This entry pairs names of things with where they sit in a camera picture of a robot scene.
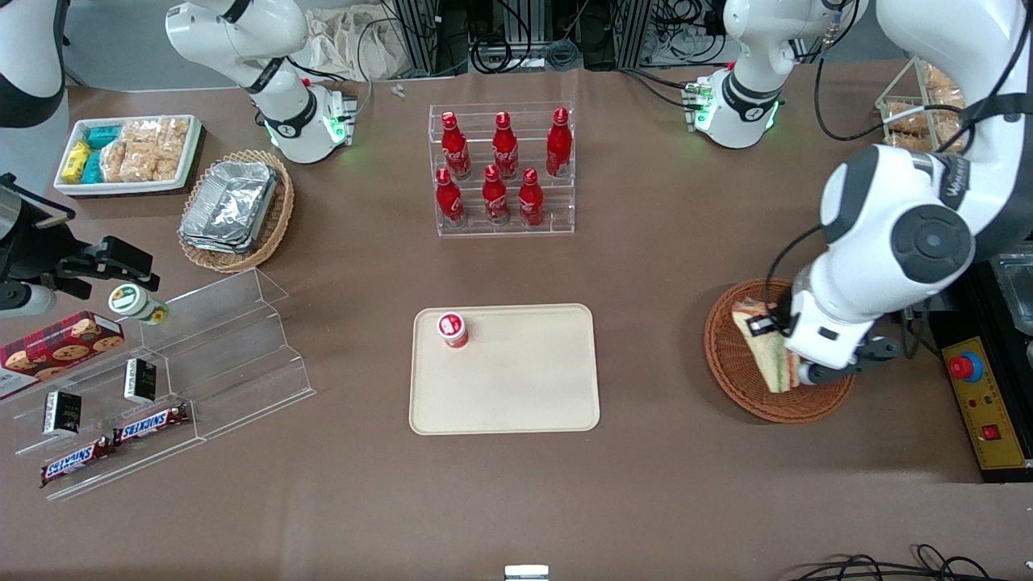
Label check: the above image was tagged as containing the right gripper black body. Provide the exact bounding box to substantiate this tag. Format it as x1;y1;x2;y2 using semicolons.
0;208;122;285

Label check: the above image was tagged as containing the triangle sandwich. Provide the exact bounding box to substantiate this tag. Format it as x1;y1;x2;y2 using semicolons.
732;297;801;394

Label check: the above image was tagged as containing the brown wicker basket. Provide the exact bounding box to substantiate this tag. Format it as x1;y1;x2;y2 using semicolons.
705;279;856;424

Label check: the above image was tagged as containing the light wicker basket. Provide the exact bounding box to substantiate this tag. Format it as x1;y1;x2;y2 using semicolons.
178;149;295;274

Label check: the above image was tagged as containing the beige plastic serving tray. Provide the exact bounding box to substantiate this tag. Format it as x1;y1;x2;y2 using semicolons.
409;304;600;436

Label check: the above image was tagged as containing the green sunflower lidded cup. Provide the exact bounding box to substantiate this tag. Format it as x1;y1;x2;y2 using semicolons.
109;283;170;325

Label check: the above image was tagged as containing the white rectangular snack bin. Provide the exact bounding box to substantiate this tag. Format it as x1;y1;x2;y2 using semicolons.
55;115;203;197

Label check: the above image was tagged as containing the aluminium foil container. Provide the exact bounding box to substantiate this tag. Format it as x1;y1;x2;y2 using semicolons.
179;222;261;256
184;161;279;243

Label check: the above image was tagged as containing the yellow control box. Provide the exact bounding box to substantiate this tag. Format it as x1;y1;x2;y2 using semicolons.
928;258;1033;485

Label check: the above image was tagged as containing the red tartan cookie box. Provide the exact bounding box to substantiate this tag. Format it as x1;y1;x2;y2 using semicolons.
0;311;124;400

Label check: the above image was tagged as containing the small black carton box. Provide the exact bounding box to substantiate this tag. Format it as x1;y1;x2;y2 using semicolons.
123;359;158;404
43;391;83;438

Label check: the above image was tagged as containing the yellow emergency stop box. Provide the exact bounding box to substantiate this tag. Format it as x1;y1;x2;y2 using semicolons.
940;337;1032;470

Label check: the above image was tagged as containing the clear acrylic stepped stand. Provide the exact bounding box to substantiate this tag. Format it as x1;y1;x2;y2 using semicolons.
12;269;316;501

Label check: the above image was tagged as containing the Snickers chocolate bar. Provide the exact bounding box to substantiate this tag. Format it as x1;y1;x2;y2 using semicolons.
113;403;190;446
40;438;115;487

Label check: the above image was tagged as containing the clear acrylic bottle rack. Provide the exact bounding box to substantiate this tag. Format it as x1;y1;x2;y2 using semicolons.
428;102;575;237

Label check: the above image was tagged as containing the white cloth bag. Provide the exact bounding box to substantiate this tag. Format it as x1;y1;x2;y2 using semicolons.
305;4;406;83

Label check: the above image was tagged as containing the red lidded yogurt cup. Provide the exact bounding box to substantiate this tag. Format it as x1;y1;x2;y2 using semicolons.
437;311;470;349

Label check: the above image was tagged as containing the red cola bottle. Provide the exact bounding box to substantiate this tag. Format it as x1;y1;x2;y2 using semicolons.
518;168;545;228
492;112;520;180
546;107;573;178
436;167;466;228
483;165;511;227
440;111;471;180

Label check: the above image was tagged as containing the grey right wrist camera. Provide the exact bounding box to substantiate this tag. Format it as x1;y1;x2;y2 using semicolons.
0;282;57;317

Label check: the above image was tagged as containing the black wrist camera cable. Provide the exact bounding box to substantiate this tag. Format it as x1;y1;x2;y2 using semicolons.
763;224;828;324

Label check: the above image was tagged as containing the black floor cable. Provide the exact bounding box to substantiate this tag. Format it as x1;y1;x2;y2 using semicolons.
791;545;1033;581

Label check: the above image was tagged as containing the black looping arm cable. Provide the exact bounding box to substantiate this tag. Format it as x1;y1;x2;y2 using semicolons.
811;32;1010;144

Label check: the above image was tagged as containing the aluminium profile frame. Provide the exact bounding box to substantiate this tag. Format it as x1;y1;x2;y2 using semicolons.
387;0;655;75

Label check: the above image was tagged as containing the black cable bundle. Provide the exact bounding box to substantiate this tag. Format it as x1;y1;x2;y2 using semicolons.
470;34;583;75

